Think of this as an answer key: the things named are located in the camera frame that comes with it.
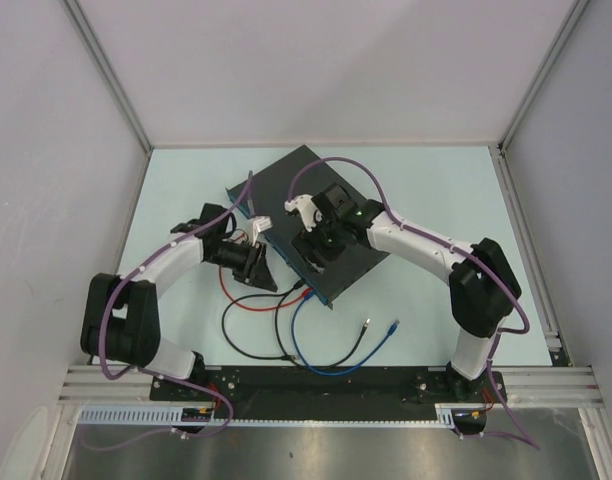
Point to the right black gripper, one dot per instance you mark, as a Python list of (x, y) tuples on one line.
[(308, 241)]

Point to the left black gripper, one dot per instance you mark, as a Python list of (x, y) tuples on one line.
[(261, 275)]

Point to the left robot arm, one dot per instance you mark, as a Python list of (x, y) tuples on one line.
[(121, 318)]

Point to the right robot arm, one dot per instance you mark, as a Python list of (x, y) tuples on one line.
[(483, 289)]

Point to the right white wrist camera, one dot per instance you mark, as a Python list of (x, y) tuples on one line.
[(304, 206)]

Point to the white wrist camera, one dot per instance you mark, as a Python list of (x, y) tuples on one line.
[(256, 226), (304, 206)]

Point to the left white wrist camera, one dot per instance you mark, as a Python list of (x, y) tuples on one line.
[(256, 226)]

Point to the black network switch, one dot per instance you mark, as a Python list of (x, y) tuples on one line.
[(329, 270)]

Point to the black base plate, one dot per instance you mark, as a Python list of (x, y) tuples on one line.
[(370, 393)]

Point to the white slotted cable duct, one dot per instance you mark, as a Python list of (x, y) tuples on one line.
[(182, 416)]

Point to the aluminium frame rail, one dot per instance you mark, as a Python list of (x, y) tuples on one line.
[(526, 387)]

